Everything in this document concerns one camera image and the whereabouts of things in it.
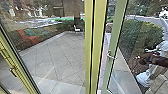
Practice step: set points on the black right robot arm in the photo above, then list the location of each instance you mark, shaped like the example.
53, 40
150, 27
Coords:
161, 61

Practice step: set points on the green garden shrub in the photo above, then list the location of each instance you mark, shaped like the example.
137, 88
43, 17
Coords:
140, 36

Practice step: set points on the white garden chair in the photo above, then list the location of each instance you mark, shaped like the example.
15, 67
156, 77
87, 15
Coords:
77, 29

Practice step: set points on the green framed glass door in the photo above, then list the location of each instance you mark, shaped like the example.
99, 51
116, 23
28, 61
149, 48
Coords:
115, 36

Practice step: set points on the green framed glass window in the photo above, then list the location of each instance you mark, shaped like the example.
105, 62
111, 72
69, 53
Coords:
20, 56

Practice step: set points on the dark tree trunk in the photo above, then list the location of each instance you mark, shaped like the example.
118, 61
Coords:
78, 15

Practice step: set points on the white garden statue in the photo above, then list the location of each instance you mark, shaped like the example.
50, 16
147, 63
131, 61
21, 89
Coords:
156, 75

